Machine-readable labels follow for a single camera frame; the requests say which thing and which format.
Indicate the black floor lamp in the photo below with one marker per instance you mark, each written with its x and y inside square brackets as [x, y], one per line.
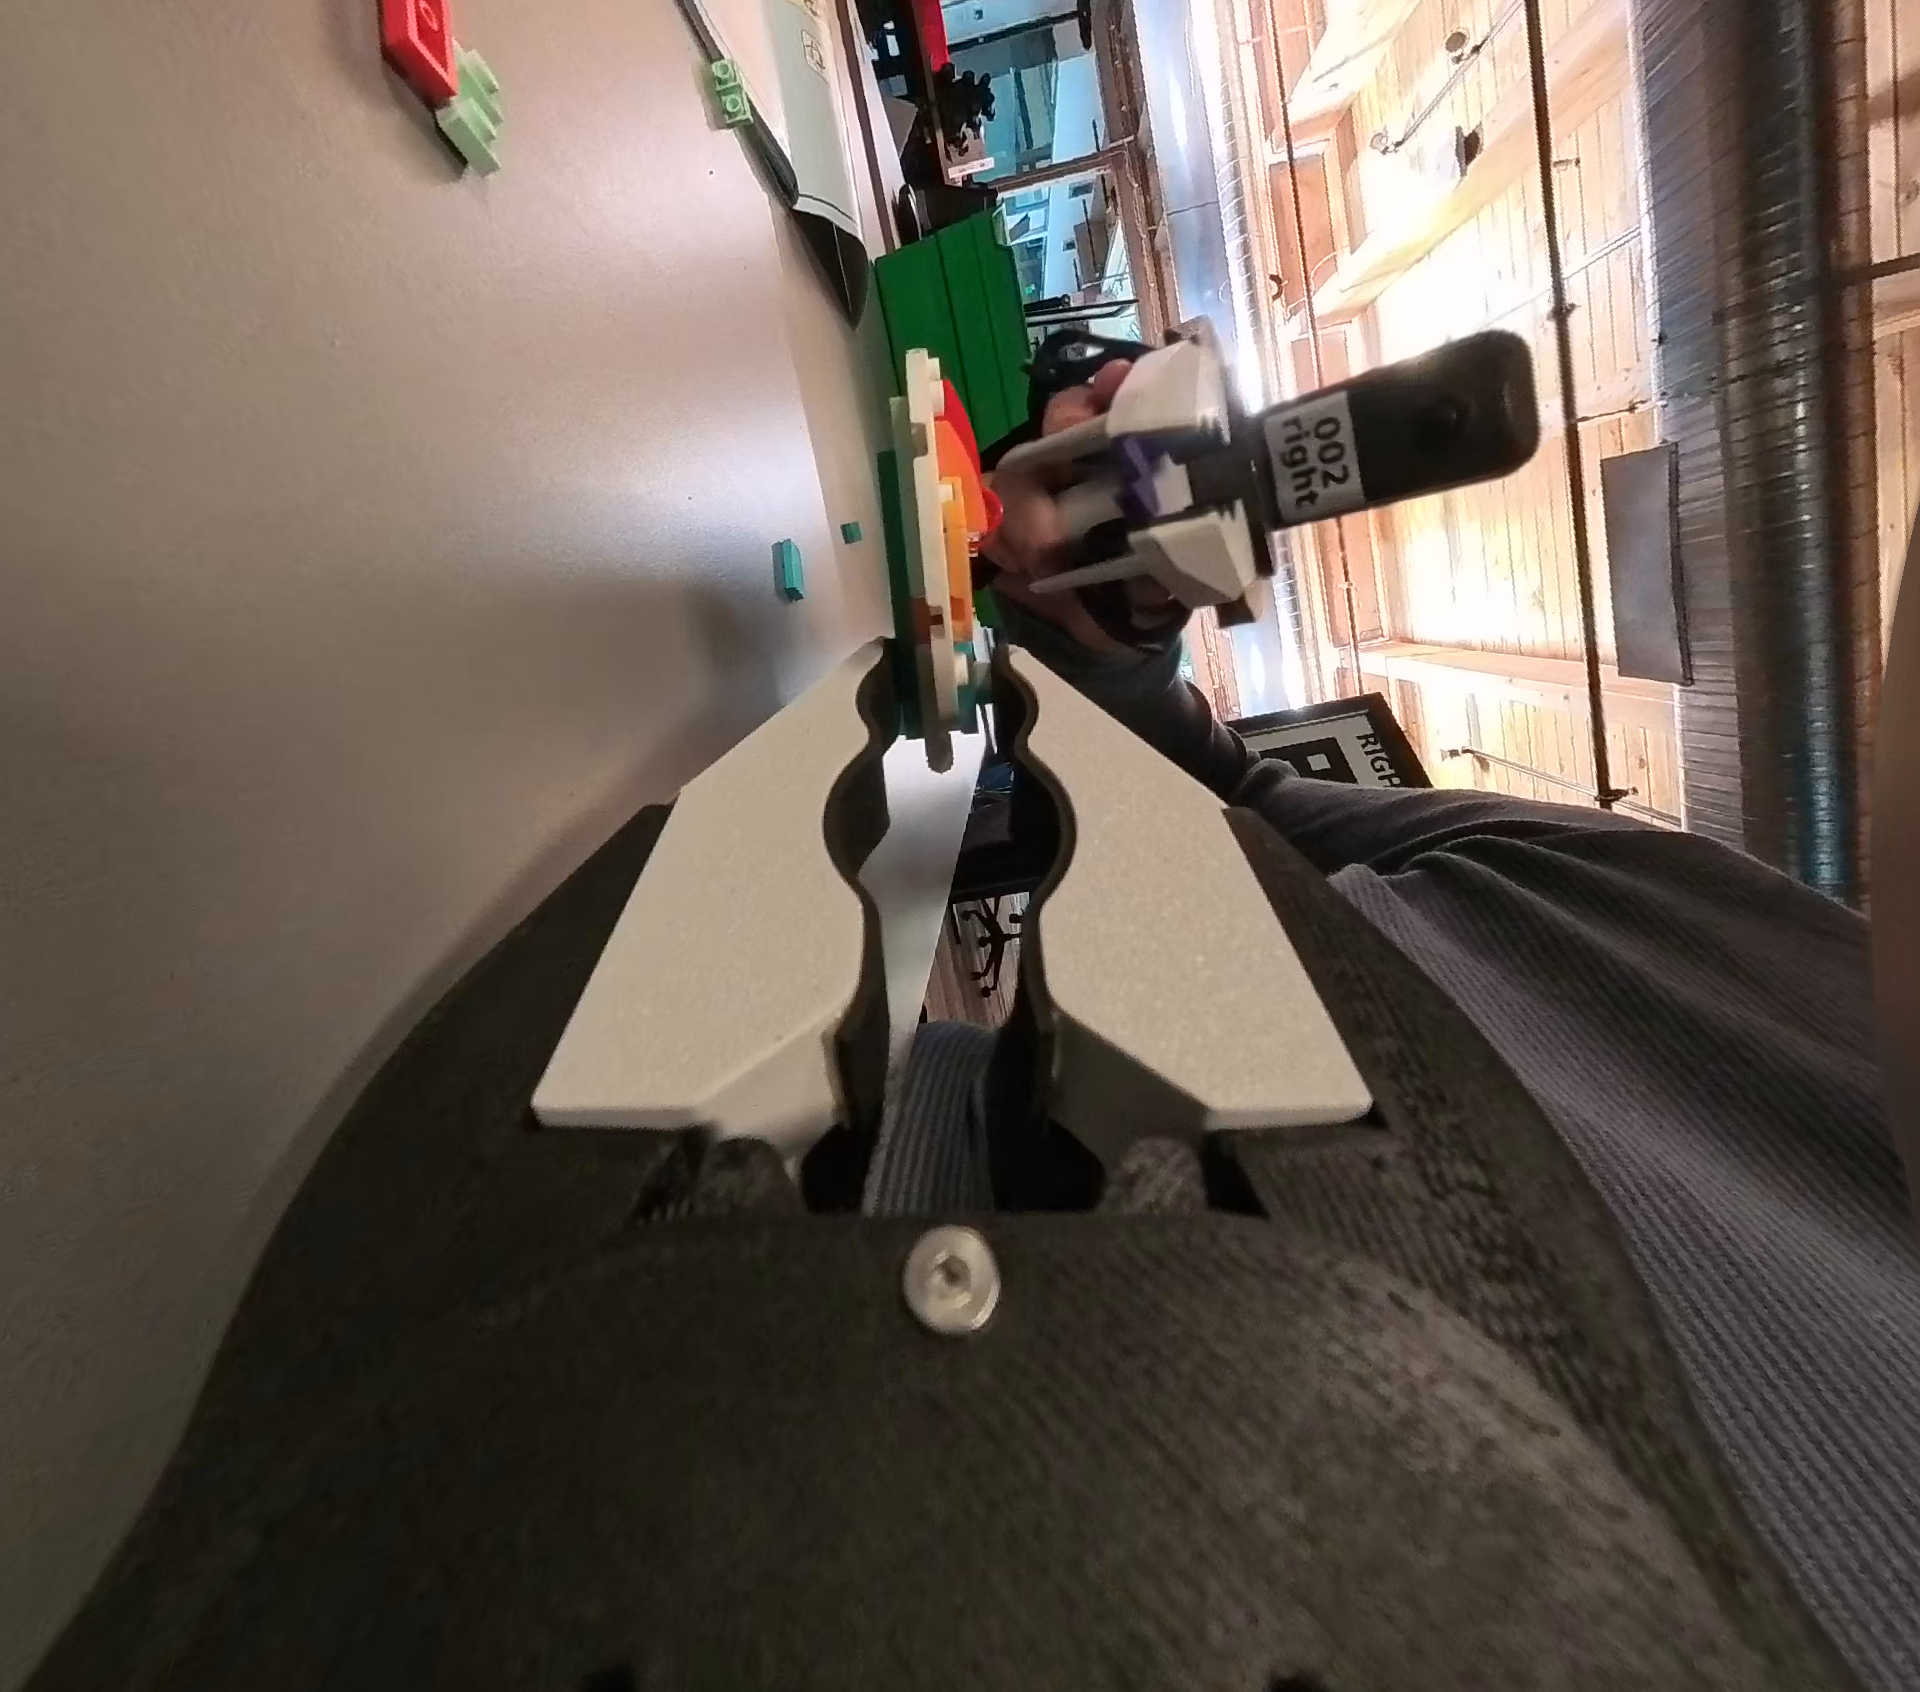
[1087, 12]

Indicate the purple lego brick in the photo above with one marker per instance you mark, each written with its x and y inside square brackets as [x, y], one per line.
[1147, 477]

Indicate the red plastic bin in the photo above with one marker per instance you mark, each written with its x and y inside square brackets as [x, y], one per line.
[929, 20]

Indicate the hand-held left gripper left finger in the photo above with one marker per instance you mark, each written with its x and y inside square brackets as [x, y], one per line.
[704, 958]

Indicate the black knobby equipment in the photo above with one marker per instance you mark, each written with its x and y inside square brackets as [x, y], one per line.
[963, 107]

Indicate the teal lego brick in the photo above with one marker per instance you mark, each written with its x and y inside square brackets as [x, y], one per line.
[789, 567]

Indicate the light green lego brick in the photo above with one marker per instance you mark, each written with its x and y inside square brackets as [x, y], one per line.
[726, 92]

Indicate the round colourful lego disc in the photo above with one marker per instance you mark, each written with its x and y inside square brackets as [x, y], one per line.
[929, 523]

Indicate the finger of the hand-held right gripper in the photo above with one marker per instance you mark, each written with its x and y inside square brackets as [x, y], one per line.
[1177, 387]
[1199, 551]

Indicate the black framed marker sign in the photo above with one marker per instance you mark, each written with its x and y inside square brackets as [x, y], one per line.
[1319, 747]

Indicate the person's right hand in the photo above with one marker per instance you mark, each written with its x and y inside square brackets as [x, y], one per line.
[1036, 523]

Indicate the grey ceiling vent panel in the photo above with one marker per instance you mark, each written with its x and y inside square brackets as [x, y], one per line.
[1647, 561]

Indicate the ribbed metal ventilation duct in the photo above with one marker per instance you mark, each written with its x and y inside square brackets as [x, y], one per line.
[1755, 222]

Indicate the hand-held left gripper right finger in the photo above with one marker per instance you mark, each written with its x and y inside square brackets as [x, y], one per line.
[1199, 973]

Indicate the green plastic bin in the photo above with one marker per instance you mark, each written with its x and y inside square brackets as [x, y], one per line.
[946, 296]

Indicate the mint green lego plate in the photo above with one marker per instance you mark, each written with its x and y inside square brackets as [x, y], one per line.
[477, 111]

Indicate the red lego plate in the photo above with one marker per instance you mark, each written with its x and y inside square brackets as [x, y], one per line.
[414, 12]

